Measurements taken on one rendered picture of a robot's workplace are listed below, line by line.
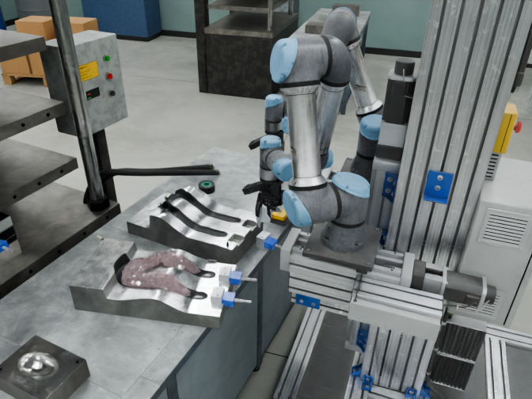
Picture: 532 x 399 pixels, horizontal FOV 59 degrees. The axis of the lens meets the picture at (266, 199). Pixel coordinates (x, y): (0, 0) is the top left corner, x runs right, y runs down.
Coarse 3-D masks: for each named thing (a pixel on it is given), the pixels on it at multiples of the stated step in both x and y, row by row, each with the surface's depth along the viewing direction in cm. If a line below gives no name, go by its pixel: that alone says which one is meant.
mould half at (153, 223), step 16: (192, 192) 198; (144, 208) 200; (160, 208) 187; (192, 208) 191; (208, 208) 195; (224, 208) 197; (128, 224) 192; (144, 224) 190; (160, 224) 183; (176, 224) 182; (208, 224) 187; (224, 224) 186; (240, 224) 186; (256, 224) 188; (160, 240) 188; (176, 240) 183; (192, 240) 179; (208, 240) 177; (224, 240) 177; (208, 256) 179; (224, 256) 175; (240, 256) 180
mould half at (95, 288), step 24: (120, 240) 172; (96, 264) 160; (216, 264) 170; (72, 288) 152; (96, 288) 150; (120, 288) 156; (144, 288) 154; (192, 288) 158; (96, 312) 156; (120, 312) 154; (144, 312) 152; (168, 312) 151; (192, 312) 150; (216, 312) 150
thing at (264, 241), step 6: (258, 234) 186; (264, 234) 186; (270, 234) 187; (258, 240) 185; (264, 240) 184; (270, 240) 185; (276, 240) 185; (258, 246) 187; (264, 246) 185; (270, 246) 184; (276, 246) 184
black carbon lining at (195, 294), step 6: (120, 258) 164; (126, 258) 166; (114, 264) 160; (120, 264) 165; (126, 264) 167; (114, 270) 158; (120, 270) 164; (204, 270) 167; (120, 276) 162; (204, 276) 165; (210, 276) 165; (120, 282) 159; (192, 294) 157; (198, 294) 157; (204, 294) 157
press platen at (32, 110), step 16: (0, 96) 191; (16, 96) 191; (32, 96) 192; (0, 112) 176; (16, 112) 176; (32, 112) 176; (48, 112) 181; (64, 112) 188; (0, 128) 165; (16, 128) 170
